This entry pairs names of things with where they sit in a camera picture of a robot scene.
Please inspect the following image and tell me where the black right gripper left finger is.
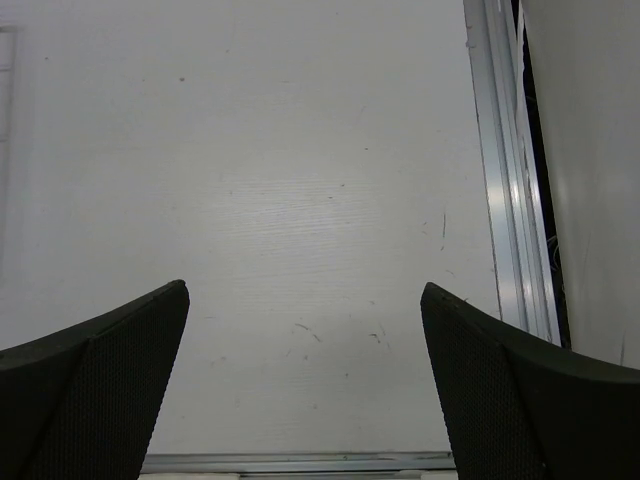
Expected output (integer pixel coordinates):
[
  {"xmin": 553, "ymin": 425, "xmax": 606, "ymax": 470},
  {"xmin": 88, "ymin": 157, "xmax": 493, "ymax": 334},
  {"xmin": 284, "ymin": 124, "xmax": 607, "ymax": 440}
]
[{"xmin": 1, "ymin": 280, "xmax": 190, "ymax": 479}]

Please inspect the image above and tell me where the aluminium table frame rail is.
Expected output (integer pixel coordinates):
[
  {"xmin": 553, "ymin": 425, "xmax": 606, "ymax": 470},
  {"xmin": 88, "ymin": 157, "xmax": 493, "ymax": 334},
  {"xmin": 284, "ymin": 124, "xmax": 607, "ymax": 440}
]
[{"xmin": 463, "ymin": 0, "xmax": 570, "ymax": 347}]

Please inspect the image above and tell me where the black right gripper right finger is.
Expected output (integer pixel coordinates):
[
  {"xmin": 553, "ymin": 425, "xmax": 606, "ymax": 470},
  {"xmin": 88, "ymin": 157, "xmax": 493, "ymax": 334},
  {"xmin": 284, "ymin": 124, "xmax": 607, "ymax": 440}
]
[{"xmin": 421, "ymin": 283, "xmax": 639, "ymax": 479}]

